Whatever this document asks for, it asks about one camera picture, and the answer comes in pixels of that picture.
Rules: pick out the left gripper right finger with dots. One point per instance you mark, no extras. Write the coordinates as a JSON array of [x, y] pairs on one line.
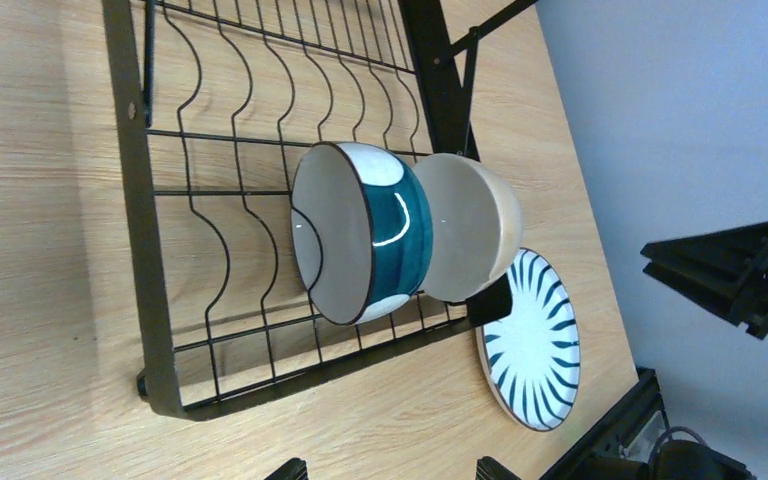
[[488, 468]]

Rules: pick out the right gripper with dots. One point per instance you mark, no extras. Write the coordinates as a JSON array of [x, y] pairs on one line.
[[723, 272]]

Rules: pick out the blue striped white plate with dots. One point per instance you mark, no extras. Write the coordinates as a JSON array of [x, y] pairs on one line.
[[531, 357]]

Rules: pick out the white ceramic bowl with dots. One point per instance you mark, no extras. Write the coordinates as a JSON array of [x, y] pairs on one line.
[[477, 224]]

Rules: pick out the small blue rimmed bowl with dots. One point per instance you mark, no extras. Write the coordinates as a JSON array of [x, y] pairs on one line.
[[361, 231]]

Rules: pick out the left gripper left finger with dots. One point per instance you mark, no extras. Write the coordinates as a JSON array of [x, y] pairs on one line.
[[293, 469]]

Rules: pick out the black frame front rail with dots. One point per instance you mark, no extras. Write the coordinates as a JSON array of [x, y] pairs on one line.
[[618, 446]]

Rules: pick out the black wire dish rack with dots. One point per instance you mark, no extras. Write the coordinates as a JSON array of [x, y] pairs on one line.
[[444, 72]]

